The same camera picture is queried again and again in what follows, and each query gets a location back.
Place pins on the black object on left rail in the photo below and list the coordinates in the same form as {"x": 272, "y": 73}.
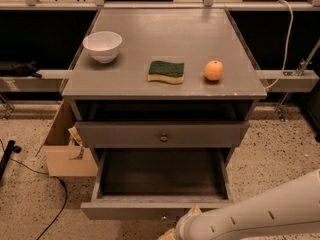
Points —
{"x": 19, "y": 69}

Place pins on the cardboard box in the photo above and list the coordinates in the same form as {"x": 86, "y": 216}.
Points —
{"x": 64, "y": 156}

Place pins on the grey drawer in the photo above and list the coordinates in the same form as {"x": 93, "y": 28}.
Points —
{"x": 161, "y": 134}
{"x": 154, "y": 184}

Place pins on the orange fruit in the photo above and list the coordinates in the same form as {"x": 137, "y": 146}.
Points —
{"x": 213, "y": 71}

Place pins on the black bar on floor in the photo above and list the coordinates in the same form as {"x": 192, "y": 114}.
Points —
{"x": 11, "y": 147}

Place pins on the white ceramic bowl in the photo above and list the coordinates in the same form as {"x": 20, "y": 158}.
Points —
{"x": 103, "y": 46}

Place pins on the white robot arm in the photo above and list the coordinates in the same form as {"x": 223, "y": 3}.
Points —
{"x": 291, "y": 208}

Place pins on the yellow foam-covered gripper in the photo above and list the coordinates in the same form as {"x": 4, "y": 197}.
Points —
{"x": 184, "y": 224}

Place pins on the green and yellow sponge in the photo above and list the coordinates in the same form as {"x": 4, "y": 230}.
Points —
{"x": 168, "y": 72}

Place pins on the grey wooden drawer cabinet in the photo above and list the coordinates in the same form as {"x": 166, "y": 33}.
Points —
{"x": 120, "y": 92}

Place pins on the grey top drawer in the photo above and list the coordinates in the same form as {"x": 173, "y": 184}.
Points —
{"x": 161, "y": 134}

